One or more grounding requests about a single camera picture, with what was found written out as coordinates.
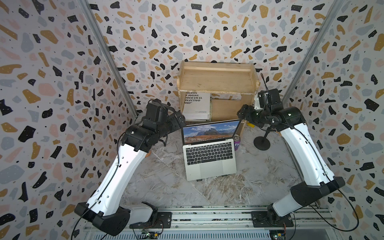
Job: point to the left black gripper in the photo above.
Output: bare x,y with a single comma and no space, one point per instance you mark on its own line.
176,125

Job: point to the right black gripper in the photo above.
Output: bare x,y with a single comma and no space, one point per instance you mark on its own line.
244,108

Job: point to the silver laptop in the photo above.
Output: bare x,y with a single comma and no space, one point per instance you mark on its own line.
209,149

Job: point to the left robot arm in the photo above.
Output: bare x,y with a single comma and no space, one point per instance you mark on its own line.
103,208

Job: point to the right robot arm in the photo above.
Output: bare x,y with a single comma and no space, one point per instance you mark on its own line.
319,181

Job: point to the small yellow object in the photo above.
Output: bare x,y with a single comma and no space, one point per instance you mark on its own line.
250,125

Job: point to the white book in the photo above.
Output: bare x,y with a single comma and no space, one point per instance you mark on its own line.
197,107

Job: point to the purple soda can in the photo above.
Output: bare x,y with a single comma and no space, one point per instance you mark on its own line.
237,141

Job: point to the wooden shelf unit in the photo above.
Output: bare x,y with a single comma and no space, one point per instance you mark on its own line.
219,79

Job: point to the black microphone on stand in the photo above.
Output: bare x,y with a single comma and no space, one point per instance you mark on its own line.
262,143

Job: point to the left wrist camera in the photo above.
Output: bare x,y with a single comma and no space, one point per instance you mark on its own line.
156,111

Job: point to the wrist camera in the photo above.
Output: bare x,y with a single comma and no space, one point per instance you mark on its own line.
269,100
156,111

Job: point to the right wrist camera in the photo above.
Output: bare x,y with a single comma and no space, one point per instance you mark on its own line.
269,100

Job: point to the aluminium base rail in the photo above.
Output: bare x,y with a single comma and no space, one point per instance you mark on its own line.
227,223

